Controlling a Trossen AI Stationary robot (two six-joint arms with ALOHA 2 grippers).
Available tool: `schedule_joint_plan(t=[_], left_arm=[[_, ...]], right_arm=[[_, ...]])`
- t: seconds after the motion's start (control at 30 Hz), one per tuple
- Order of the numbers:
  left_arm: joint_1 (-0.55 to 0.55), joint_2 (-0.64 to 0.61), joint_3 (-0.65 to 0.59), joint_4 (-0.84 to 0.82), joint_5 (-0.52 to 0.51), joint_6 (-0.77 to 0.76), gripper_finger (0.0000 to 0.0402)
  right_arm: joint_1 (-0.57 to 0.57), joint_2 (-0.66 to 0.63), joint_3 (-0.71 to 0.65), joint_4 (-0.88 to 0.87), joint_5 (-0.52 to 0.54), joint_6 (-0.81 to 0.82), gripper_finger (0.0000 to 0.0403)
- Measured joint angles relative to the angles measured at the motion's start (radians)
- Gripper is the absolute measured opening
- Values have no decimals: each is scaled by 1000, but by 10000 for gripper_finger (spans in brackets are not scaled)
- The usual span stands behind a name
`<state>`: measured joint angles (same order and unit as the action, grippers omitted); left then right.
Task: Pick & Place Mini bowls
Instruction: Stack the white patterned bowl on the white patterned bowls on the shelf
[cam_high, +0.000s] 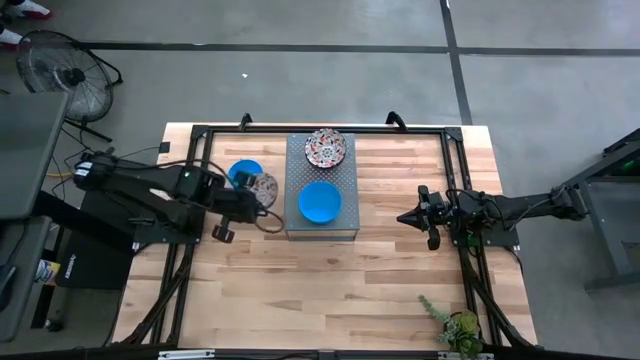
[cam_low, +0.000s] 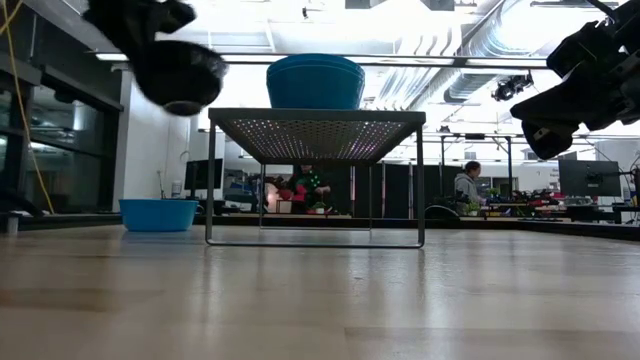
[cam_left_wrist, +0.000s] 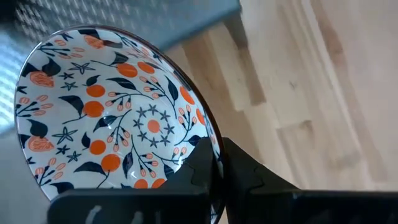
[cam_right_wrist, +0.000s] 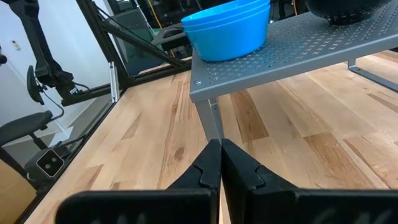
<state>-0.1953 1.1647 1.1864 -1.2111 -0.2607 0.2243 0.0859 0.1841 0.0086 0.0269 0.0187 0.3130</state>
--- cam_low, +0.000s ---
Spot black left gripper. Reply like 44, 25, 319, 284
82, 0, 196, 54

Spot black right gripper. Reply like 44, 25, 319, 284
509, 0, 640, 161

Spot black mini bowl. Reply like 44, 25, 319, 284
132, 39, 229, 118

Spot black track light cluster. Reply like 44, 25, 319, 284
491, 71, 535, 103

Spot long ceiling light fixture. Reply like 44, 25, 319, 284
529, 0, 609, 9

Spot black computer monitor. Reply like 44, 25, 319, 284
558, 159, 623, 198
183, 158, 225, 192

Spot workbench with robot parts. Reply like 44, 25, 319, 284
484, 183, 564, 221

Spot person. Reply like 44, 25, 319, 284
287, 164, 333, 210
453, 160, 486, 217

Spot black chair back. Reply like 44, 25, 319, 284
423, 204, 462, 221

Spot black perforated metal shelf rack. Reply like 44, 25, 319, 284
204, 107, 428, 249

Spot black partition panels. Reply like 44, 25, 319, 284
349, 163, 454, 220

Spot black metal workstation frame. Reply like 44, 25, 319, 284
438, 132, 515, 201

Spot overhead frame bar with lights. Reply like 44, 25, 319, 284
94, 51, 551, 71

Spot yellow cable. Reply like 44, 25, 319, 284
0, 0, 56, 216

